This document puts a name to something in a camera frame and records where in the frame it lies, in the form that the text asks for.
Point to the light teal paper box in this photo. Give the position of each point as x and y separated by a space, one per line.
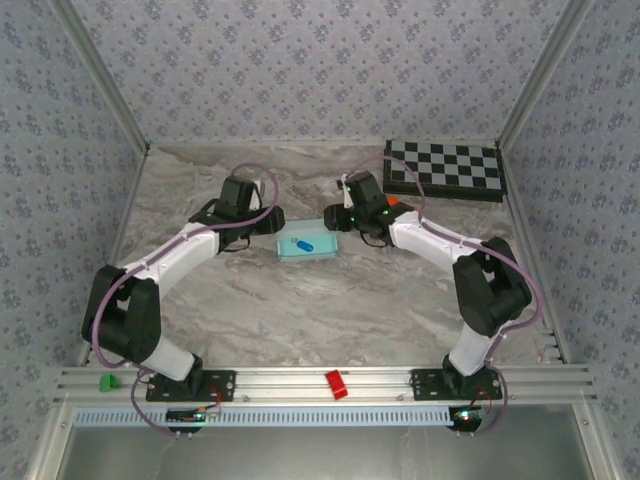
320 250

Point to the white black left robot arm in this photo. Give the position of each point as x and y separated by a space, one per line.
130 320

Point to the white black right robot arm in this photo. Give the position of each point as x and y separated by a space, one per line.
490 295

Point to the orange toy block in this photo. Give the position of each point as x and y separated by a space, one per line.
393 200

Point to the blue capsule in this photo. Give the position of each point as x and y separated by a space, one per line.
304 246

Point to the black grey checkerboard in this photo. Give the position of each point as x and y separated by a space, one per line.
445 167

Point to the red toy brick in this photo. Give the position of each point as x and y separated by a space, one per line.
336 385

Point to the green toy brick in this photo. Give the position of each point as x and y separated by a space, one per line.
110 382

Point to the grey metal sheet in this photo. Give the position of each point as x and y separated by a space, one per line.
325 455

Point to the aluminium frame post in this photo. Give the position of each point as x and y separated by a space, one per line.
100 75
545 75

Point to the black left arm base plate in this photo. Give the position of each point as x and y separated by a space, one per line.
220 385

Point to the aluminium frame rail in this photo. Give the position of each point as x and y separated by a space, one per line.
285 382

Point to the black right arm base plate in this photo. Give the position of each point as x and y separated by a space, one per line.
425 385

